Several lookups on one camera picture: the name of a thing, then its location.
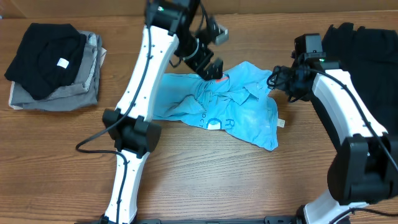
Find light blue t-shirt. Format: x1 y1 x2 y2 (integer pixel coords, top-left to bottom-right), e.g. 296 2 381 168
153 61 279 151

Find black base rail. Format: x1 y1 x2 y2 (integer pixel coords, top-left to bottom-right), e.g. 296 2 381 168
74 214 305 224

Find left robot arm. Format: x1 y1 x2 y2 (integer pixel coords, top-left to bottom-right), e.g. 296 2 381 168
100 1 228 223

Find folded black garment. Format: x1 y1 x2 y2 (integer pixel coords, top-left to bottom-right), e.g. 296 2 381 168
4 23 86 100

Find folded grey garment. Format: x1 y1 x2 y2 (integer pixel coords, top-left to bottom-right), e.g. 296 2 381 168
11 30 103 112

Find black garment pile right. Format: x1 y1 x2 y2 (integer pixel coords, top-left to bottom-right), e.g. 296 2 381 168
322 22 397 136

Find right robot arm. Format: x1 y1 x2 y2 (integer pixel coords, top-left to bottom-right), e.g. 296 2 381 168
266 34 397 224

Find folded beige garment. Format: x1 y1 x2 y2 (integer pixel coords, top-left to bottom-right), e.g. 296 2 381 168
8 46 108 110

